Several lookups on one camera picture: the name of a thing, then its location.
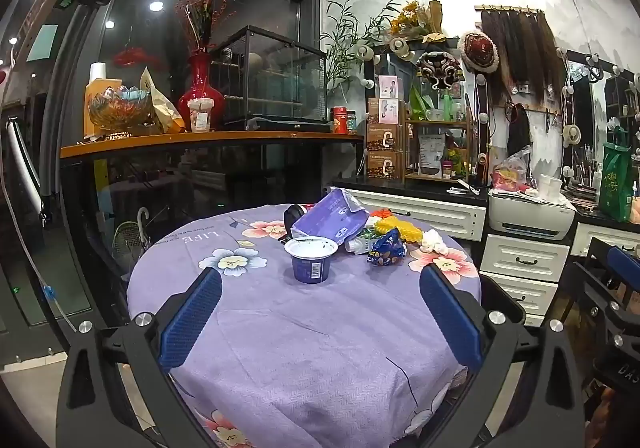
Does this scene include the white translucent container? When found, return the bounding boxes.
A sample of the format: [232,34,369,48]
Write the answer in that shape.
[537,174,564,201]

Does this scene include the brown box with photo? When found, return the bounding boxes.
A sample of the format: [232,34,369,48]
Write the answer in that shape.
[368,97,405,125]

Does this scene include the vanity mirror with bulbs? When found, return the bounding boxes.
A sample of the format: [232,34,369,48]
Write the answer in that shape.
[560,48,640,179]
[362,38,493,184]

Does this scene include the badminton racket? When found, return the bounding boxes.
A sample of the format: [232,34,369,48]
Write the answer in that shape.
[111,221,146,274]

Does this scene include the wooden counter shelf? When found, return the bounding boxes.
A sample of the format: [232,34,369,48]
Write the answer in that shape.
[60,131,365,160]

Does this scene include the white printer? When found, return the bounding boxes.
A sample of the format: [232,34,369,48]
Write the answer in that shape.
[487,188,577,241]

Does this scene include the green bamboo plant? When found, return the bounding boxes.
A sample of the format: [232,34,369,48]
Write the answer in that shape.
[320,0,401,94]

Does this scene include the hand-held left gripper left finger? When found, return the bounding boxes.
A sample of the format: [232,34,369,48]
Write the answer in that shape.
[56,267,236,448]

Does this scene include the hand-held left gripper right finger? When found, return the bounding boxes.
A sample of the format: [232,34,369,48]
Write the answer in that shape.
[419,264,587,448]

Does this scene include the red cup with black lid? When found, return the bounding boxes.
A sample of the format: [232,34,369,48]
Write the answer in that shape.
[283,204,311,243]

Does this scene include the glass terrarium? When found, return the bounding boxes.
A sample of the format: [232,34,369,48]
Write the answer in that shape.
[207,25,333,133]

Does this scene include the purple packet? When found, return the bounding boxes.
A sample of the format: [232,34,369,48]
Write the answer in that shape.
[291,188,371,246]

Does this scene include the white vanity drawer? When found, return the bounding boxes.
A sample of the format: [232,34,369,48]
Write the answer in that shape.
[570,221,640,259]

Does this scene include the white umbrella handle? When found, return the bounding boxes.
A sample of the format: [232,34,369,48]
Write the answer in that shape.
[137,207,151,249]

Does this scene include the purple floral tablecloth table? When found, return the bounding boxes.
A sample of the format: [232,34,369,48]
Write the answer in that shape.
[126,204,482,448]

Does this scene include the yellow mesh net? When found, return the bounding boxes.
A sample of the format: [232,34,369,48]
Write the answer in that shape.
[374,215,423,244]

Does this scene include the black wig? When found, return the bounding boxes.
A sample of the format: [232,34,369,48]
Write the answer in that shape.
[507,103,532,159]

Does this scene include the wooden shelf rack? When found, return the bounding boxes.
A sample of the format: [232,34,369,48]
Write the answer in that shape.
[404,93,473,184]

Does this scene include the blue white yogurt cup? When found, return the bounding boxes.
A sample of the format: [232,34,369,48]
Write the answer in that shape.
[284,236,339,284]

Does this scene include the yellow flower bouquet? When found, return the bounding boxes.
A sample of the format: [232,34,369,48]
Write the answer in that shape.
[387,0,446,42]

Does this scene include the row of hair extensions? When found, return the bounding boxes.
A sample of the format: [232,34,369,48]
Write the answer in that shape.
[480,7,561,109]

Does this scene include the green tote bag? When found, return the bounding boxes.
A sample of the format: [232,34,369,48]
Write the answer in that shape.
[599,125,635,223]

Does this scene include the plastic drink cup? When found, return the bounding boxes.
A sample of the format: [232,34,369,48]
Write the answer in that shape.
[187,98,215,133]

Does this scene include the red embroidered hat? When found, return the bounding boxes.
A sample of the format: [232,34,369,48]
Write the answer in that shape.
[458,30,499,74]

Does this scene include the white wide drawer cabinet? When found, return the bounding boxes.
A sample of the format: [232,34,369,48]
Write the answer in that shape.
[330,187,488,243]

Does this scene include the dried red flower branches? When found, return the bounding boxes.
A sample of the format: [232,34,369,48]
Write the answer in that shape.
[174,0,236,54]

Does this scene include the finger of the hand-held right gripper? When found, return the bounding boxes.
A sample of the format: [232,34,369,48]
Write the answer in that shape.
[572,262,640,346]
[591,237,640,279]

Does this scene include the white drawer stack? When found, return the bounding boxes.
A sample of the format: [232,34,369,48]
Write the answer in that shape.
[480,233,571,329]

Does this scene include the orange white label bottle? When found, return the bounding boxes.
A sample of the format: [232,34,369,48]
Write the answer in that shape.
[344,235,381,255]

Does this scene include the blue snack wrapper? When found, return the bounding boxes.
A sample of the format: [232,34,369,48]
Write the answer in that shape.
[367,227,408,268]

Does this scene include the pink plastic bag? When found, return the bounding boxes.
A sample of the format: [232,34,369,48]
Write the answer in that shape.
[490,145,533,194]

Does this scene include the red vase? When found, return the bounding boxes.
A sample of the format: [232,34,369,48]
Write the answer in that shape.
[178,51,225,131]

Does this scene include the patterned glass bowl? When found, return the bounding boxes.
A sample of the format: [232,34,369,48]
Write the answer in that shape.
[88,85,152,134]

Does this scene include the brown paper bag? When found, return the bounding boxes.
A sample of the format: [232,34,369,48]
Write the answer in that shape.
[139,67,186,134]

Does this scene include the white tissue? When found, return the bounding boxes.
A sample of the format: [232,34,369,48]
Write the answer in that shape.
[420,229,449,256]

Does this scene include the orange box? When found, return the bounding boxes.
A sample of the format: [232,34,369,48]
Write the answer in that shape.
[83,77,123,136]

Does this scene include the ornate beaded headdress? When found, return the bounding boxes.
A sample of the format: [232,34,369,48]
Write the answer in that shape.
[416,51,463,90]

